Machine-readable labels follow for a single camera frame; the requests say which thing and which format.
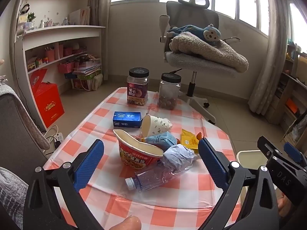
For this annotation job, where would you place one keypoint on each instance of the small green plant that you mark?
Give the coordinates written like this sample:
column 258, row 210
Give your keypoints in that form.
column 31, row 16

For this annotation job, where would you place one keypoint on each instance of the stack of papers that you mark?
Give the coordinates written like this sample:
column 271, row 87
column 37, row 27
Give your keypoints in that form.
column 87, row 64

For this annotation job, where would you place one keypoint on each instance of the crushed clear plastic bottle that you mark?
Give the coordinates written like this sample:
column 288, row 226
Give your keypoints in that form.
column 153, row 177

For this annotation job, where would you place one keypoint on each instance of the white bookshelf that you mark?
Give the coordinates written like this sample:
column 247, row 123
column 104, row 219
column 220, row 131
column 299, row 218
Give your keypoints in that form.
column 62, row 32

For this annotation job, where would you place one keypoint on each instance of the wooden shelf unit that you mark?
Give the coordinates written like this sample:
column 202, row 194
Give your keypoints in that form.
column 287, row 95

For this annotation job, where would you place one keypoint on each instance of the person's left hand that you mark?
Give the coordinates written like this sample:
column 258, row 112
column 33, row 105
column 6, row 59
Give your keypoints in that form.
column 128, row 224

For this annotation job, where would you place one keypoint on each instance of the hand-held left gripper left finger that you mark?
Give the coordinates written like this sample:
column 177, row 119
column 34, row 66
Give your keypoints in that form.
column 88, row 165

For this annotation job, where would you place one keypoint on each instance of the grey office chair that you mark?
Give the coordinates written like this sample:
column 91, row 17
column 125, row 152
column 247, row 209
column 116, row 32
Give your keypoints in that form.
column 191, row 12

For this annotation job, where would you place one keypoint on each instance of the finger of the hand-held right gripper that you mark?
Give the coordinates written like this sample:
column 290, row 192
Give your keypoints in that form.
column 267, row 148
column 292, row 152

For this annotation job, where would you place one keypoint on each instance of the yellow snack packet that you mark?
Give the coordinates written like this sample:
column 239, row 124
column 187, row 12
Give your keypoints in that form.
column 189, row 141

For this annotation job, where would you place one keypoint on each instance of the grey striped cloth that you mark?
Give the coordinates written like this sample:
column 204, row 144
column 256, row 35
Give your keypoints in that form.
column 10, row 196

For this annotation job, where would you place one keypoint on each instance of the small blue carton box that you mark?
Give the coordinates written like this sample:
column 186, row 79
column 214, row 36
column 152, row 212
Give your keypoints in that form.
column 127, row 119

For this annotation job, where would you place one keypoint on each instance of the floral paper cup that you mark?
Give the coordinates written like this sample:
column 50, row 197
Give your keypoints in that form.
column 156, row 125

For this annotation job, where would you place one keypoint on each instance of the pink pen holder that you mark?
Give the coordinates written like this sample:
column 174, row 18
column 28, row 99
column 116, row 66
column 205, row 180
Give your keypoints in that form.
column 50, row 55

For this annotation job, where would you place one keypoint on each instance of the red gift box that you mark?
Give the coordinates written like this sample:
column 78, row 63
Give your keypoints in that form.
column 49, row 105

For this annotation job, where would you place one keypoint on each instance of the blue monkey plush toy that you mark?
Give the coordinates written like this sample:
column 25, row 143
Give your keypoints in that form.
column 191, row 31

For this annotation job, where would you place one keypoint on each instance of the orange wrapper scrap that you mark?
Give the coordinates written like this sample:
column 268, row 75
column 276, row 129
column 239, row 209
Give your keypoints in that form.
column 199, row 136

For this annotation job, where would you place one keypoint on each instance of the red instant noodle bowl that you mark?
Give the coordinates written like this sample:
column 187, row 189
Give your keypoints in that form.
column 134, row 153

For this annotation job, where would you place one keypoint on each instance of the orange white checkered tablecloth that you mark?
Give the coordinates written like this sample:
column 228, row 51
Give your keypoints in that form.
column 108, row 115

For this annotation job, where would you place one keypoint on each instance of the light blue milk carton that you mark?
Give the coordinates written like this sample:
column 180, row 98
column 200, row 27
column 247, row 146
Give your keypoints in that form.
column 163, row 140

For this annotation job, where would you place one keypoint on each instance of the small doll figure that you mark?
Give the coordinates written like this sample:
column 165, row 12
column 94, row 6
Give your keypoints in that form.
column 25, row 9

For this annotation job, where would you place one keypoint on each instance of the clear jar with round nuts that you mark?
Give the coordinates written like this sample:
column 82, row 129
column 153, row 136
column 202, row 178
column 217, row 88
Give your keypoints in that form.
column 169, row 93

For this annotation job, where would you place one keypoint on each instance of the thin frame glasses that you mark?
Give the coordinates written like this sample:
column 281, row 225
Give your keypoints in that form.
column 231, row 39

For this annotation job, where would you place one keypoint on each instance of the red label nut jar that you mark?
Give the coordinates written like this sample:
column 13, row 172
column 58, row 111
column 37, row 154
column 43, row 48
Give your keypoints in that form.
column 138, row 88

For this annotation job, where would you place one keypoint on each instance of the white trash bin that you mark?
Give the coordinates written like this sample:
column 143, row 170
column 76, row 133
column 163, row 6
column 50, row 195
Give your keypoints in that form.
column 249, row 158

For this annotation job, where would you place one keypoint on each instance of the large pink basket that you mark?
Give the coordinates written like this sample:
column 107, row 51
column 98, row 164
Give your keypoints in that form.
column 66, row 67

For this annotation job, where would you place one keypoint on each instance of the grey curtain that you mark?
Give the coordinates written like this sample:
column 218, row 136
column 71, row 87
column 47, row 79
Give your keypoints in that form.
column 99, row 2

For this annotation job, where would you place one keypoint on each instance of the grey sofa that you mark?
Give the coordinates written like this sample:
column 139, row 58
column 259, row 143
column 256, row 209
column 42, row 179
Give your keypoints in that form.
column 16, row 124

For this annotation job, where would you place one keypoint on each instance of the beige fleece blanket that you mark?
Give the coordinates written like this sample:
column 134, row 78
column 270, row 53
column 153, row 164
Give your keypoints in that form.
column 215, row 52

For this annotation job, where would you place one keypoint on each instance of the person's right hand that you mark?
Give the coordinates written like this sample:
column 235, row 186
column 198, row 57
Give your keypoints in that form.
column 285, row 204

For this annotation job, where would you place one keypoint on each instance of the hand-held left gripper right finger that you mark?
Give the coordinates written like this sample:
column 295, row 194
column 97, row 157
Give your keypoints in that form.
column 212, row 163

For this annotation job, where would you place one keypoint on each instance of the pale blue paper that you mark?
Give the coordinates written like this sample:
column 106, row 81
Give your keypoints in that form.
column 177, row 155

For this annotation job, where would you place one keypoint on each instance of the red flat box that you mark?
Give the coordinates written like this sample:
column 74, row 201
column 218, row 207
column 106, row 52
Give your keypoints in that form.
column 37, row 77

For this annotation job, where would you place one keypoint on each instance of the small pink basket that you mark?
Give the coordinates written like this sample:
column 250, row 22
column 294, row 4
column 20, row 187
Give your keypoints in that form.
column 67, row 51

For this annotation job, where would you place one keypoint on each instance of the white power strip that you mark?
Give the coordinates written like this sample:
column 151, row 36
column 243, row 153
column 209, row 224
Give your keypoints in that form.
column 58, row 139

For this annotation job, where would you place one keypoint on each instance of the white lace curtain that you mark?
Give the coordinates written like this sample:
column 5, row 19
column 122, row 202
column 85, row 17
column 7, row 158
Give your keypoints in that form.
column 271, row 52

